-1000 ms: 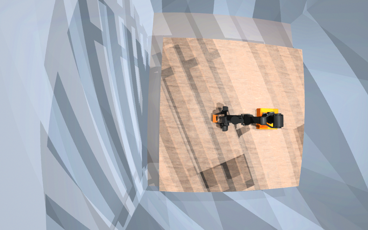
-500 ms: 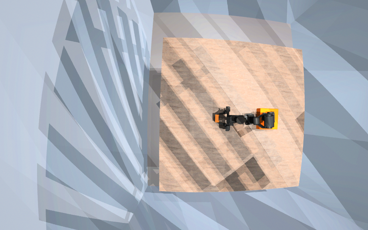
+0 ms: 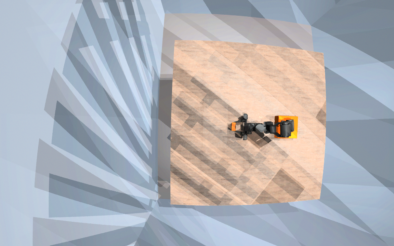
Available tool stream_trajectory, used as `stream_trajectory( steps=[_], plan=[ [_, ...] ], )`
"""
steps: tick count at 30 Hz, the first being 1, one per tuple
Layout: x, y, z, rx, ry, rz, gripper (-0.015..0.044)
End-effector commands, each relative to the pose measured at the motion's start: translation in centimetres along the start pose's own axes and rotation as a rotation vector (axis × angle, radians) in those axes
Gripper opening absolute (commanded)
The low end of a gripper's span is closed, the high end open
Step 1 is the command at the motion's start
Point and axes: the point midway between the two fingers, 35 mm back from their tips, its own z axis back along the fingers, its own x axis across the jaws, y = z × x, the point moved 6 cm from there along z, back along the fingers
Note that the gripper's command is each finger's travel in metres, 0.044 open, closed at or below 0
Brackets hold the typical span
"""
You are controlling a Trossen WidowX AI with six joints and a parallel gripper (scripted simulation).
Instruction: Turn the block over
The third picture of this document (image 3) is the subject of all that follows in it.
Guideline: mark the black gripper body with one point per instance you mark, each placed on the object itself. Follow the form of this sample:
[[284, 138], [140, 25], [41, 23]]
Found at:
[[245, 122]]

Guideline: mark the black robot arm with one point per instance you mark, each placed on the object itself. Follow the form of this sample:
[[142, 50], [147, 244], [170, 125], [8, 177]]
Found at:
[[286, 127]]

